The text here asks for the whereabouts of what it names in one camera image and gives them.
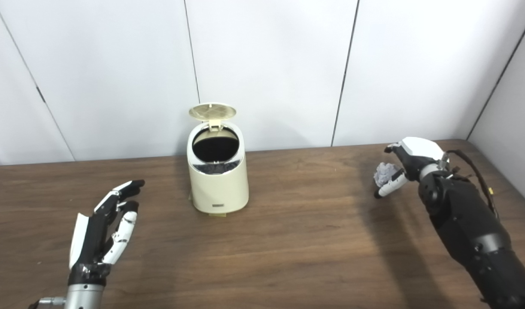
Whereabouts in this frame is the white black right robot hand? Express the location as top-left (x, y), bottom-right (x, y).
top-left (374, 137), bottom-right (445, 199)

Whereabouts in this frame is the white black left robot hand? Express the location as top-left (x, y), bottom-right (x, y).
top-left (68, 180), bottom-right (146, 286)

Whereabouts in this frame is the white paper ball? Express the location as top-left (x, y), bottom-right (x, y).
top-left (374, 162), bottom-right (400, 188)

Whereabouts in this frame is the round cream bin lid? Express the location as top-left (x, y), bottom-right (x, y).
top-left (189, 103), bottom-right (237, 129)

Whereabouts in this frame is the cream-colored desktop bin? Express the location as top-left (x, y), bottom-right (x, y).
top-left (187, 121), bottom-right (249, 214)

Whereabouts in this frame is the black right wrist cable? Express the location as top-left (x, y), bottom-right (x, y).
top-left (438, 149), bottom-right (501, 221)

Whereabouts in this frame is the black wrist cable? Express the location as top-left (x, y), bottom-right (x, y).
top-left (28, 297), bottom-right (67, 309)
top-left (438, 149), bottom-right (501, 221)

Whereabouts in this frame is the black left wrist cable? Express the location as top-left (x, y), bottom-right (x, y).
top-left (28, 297), bottom-right (67, 309)

